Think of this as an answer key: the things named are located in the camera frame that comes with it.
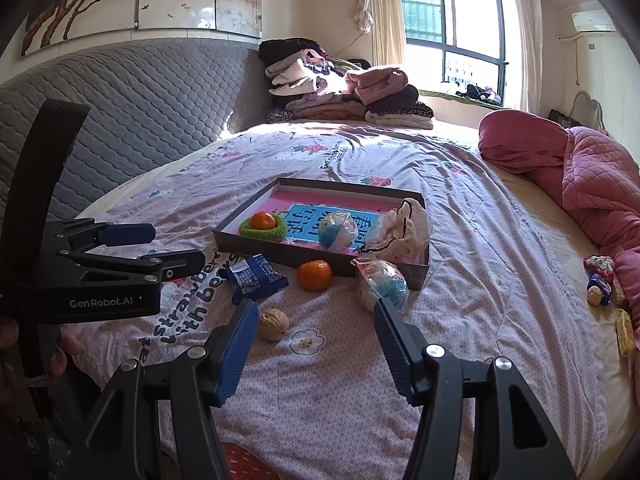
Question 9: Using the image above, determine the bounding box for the white plush pouch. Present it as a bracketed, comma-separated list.
[360, 197, 431, 263]

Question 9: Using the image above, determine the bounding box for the green fuzzy ring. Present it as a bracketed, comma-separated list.
[237, 213, 290, 243]

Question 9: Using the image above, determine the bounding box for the brown walnut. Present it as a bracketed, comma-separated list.
[257, 309, 291, 342]

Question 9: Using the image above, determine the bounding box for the pink quilted blanket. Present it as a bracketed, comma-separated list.
[478, 110, 639, 336]

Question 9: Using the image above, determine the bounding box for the cream curtain right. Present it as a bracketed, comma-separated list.
[514, 0, 544, 114]

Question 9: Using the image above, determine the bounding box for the white air conditioner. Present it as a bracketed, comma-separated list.
[572, 10, 616, 34]

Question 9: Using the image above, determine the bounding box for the window with dark frame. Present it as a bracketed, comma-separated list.
[400, 0, 508, 107]

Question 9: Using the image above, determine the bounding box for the grey quilted headboard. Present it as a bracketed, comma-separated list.
[1, 38, 271, 220]

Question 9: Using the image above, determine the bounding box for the small colourful doll toy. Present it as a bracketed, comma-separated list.
[584, 255, 626, 308]

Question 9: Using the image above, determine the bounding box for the pink children's book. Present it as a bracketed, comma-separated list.
[220, 188, 405, 254]

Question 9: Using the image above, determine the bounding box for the orange mandarin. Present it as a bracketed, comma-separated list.
[250, 211, 278, 231]
[297, 260, 333, 292]

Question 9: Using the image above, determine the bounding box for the cream curtain left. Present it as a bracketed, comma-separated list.
[354, 0, 407, 65]

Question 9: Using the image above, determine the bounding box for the strawberry print quilt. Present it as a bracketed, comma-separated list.
[73, 124, 608, 479]

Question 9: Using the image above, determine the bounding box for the cream curtain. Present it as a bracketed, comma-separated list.
[514, 0, 544, 114]
[354, 0, 407, 65]

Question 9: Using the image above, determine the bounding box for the person's left hand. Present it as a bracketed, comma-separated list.
[0, 318, 81, 377]

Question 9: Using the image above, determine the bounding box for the blue egg toy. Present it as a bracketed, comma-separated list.
[318, 211, 359, 252]

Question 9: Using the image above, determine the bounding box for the blue snack packet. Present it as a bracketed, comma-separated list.
[224, 254, 288, 306]

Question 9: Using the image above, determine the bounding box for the pile of folded clothes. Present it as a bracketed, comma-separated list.
[258, 38, 434, 130]

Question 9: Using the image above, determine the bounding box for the dark cardboard box tray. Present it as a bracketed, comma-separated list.
[213, 178, 425, 278]

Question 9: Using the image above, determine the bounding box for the red white egg toy wrapper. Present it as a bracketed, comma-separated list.
[352, 258, 409, 312]

